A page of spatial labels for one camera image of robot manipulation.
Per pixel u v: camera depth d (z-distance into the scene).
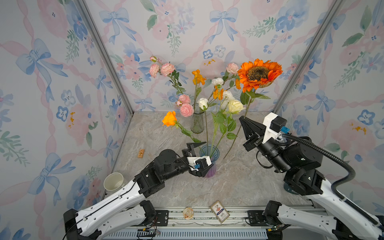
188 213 0.76
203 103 0.69
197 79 0.84
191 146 0.56
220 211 0.75
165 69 0.75
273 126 0.38
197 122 1.00
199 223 0.73
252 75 0.34
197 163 0.49
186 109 0.76
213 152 0.76
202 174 0.56
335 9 0.69
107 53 0.86
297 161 0.36
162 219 0.74
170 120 0.62
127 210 0.60
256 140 0.44
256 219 0.73
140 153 0.97
